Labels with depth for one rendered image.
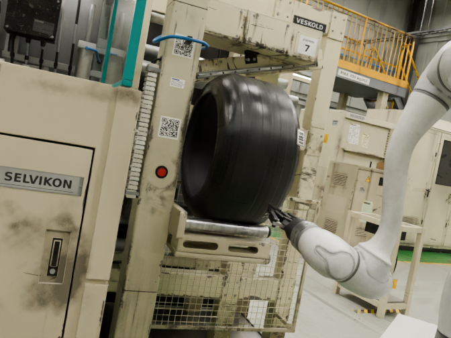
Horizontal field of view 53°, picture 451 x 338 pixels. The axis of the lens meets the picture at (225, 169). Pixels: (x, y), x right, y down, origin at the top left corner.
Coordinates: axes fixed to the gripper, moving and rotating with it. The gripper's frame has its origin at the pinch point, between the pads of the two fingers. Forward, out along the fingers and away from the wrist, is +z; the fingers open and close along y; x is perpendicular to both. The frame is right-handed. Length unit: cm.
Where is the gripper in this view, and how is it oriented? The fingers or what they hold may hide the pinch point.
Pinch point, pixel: (274, 210)
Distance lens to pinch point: 150.4
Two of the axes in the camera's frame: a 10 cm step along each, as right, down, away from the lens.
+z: -3.1, -2.5, 9.2
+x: -2.3, 9.6, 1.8
